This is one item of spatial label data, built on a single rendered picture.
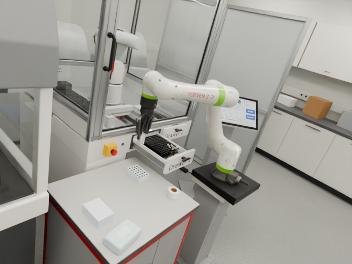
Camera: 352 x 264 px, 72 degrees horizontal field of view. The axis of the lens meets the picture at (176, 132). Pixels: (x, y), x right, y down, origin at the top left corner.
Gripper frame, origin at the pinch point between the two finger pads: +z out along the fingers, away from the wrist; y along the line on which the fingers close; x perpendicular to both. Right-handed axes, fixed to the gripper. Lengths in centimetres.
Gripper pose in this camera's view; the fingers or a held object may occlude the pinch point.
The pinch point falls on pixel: (141, 138)
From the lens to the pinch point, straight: 143.4
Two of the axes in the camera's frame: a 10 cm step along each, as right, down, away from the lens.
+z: -2.4, 8.9, 3.8
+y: -5.9, 1.8, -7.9
